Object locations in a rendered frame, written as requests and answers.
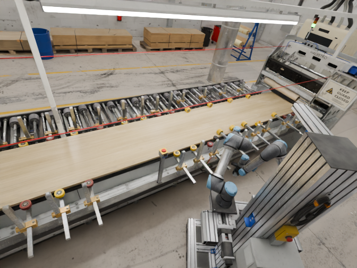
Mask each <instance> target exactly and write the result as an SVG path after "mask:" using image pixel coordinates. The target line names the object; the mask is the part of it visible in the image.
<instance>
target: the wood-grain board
mask: <svg viewBox="0 0 357 268"><path fill-rule="evenodd" d="M273 112H275V113H277V115H278V116H279V117H281V116H283V115H288V114H290V113H291V112H293V110H292V109H291V106H289V105H288V104H286V103H285V102H283V101H282V100H280V99H279V98H277V97H275V96H274V95H272V94H271V93H269V92H268V93H263V94H259V95H254V96H251V97H250V98H249V99H247V98H246V97H245V98H240V99H235V100H233V101H232V102H231V103H229V102H222V103H218V104H213V105H212V107H211V108H209V107H208V106H204V107H199V108H194V109H191V111H190V112H189V113H187V112H186V111H182V112H177V113H172V114H168V115H163V116H158V117H155V118H151V119H146V120H141V121H137V122H132V123H127V124H123V125H118V126H114V127H110V128H105V129H100V130H96V131H91V132H86V133H82V134H78V135H74V136H69V137H64V138H60V139H55V140H50V141H46V142H43V143H38V144H33V145H28V146H23V147H19V148H14V149H9V150H5V151H2V152H0V211H1V210H2V207H3V206H5V205H10V206H11V207H13V206H16V205H19V204H21V202H23V201H24V200H34V199H37V198H40V197H43V196H45V193H46V192H49V191H50V192H51V194H52V193H54V192H55V191H56V190H58V189H63V190H64V189H67V188H70V187H73V186H76V185H79V184H82V183H84V182H85V181H86V180H88V179H91V180H94V179H97V178H100V177H103V176H106V175H109V174H112V173H115V172H117V171H120V170H124V169H127V168H130V167H132V166H135V165H138V164H141V163H144V162H147V161H151V160H154V159H156V158H159V157H160V156H159V149H162V148H166V149H167V151H168V154H171V153H174V151H175V150H178V151H180V150H183V149H186V148H189V147H191V145H198V144H200V143H201V141H202V140H204V141H205V142H207V141H210V140H212V139H213V137H214V136H217V137H218V138H219V137H222V135H219V134H218V133H217V132H216V131H217V130H218V129H222V130H223V133H224V134H225V135H228V134H229V133H232V131H231V130H230V129H229V127H230V126H231V125H234V126H238V127H240V128H241V130H243V129H246V127H243V126H241V123H242V122H243V121H245V122H246V123H247V125H248V126H249V127H252V126H254V125H255V122H257V121H261V122H262V123H264V122H267V121H269V120H270V119H272V120H273V119H276V117H272V116H271V114H272V113H273Z"/></svg>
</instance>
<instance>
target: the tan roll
mask: <svg viewBox="0 0 357 268"><path fill-rule="evenodd" d="M261 78H262V79H264V83H266V84H268V85H269V86H271V87H273V88H276V90H278V91H279V92H281V93H282V94H284V95H286V96H287V97H289V98H291V99H292V100H294V101H298V100H299V101H301V102H303V103H304V104H306V105H308V106H309V104H308V103H307V102H305V101H303V100H301V99H300V98H299V97H300V95H298V94H296V93H294V92H293V91H291V90H289V89H287V88H286V87H283V86H282V85H280V84H279V83H277V82H275V81H273V80H272V79H270V78H268V77H266V78H264V77H261ZM278 87H281V88H278Z"/></svg>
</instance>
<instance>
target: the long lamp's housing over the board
mask: <svg viewBox="0 0 357 268"><path fill-rule="evenodd" d="M39 3H40V7H41V10H42V12H44V9H43V6H45V7H62V8H72V9H89V10H106V11H123V12H140V13H157V14H175V15H191V16H209V17H218V18H235V19H253V20H269V21H287V22H296V25H297V24H298V22H299V20H300V16H298V15H294V14H284V13H282V14H279V13H273V12H262V11H251V10H240V9H229V8H222V7H215V8H214V7H211V6H200V5H189V4H178V3H167V2H155V1H144V0H39Z"/></svg>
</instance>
